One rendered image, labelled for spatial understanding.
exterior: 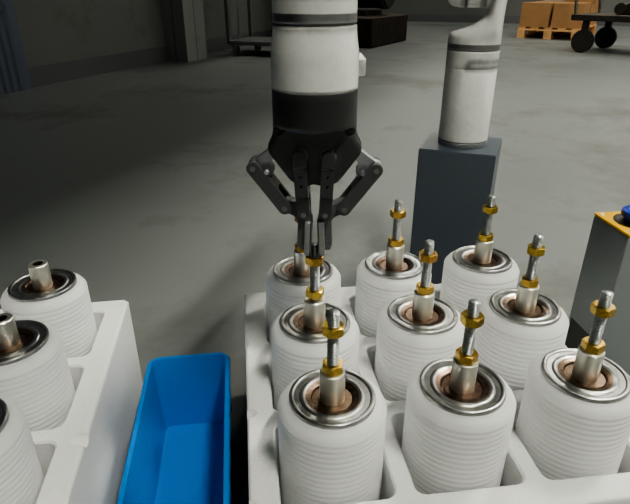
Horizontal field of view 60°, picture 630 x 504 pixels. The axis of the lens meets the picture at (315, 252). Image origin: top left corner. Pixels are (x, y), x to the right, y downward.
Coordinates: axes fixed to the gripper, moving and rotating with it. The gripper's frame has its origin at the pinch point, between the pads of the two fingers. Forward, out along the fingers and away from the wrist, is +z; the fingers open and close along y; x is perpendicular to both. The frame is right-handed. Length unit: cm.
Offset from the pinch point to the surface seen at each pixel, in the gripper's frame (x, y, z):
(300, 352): -4.6, -1.2, 10.9
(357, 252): 68, 6, 36
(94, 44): 347, -174, 16
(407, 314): 2.1, 10.0, 10.3
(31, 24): 299, -190, 0
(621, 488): -13.9, 27.5, 17.3
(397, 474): -13.4, 8.1, 17.3
